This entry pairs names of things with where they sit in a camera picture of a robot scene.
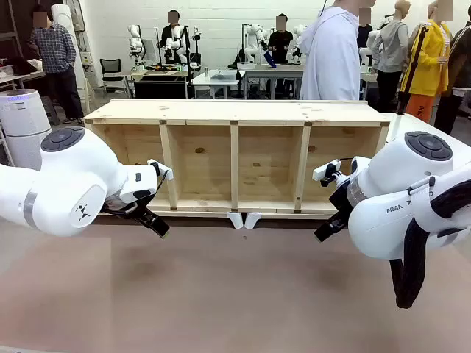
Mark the pine wooden compartment shelf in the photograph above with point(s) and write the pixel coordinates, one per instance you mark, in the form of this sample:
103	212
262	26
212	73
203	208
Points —
235	114

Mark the dark workbench table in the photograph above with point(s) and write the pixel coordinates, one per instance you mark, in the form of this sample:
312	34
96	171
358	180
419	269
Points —
162	86

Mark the mannequin in grey hoodie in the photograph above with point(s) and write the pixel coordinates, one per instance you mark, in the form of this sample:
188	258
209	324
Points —
392	44

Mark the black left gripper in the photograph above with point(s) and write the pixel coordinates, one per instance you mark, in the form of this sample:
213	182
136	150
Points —
125	210

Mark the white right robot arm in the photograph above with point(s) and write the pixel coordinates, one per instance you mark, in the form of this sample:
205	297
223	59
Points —
397	198

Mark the mannequin in yellow jacket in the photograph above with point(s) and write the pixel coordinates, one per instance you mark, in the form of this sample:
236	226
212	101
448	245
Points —
432	62

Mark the wooden riser with white legs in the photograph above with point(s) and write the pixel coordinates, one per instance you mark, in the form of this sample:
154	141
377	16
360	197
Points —
279	215
206	214

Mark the black mesh office chair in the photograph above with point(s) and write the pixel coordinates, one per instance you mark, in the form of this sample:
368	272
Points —
112	71

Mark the mannequin in dark jacket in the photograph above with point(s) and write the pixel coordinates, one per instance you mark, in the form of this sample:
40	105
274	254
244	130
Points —
460	66

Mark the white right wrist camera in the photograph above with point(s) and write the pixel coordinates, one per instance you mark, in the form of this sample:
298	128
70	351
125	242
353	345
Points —
325	170

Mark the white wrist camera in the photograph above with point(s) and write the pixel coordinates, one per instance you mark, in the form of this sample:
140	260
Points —
163	171
325	170

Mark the grey long table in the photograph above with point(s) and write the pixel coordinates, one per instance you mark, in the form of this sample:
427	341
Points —
268	70

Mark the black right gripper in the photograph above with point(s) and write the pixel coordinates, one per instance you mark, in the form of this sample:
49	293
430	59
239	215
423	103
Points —
340	202

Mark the white small table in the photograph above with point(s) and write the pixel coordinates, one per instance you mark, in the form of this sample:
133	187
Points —
215	81

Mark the person in dark clothes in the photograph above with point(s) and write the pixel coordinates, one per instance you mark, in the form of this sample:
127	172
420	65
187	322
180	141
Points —
364	36

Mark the seated person in black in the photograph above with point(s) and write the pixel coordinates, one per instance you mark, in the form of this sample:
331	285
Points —
170	38

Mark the black tripod stand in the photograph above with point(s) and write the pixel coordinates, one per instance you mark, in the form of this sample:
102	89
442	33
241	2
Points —
414	66

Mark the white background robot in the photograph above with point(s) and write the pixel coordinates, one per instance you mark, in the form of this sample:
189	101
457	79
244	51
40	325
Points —
135	46
257	36
299	44
176	42

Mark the person in plaid shirt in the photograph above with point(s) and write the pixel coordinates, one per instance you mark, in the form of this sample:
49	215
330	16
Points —
55	51

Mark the person in black t-shirt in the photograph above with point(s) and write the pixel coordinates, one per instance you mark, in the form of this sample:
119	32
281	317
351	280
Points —
280	42

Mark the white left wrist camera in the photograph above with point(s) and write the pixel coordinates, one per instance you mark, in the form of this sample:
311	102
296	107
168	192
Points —
163	171

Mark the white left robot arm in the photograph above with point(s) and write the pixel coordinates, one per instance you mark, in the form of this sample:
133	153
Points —
66	184

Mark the person in white hoodie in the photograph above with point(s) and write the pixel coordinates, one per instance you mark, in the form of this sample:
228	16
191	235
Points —
331	55

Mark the white cylindrical air purifier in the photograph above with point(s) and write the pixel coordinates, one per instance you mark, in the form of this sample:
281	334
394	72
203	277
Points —
22	125

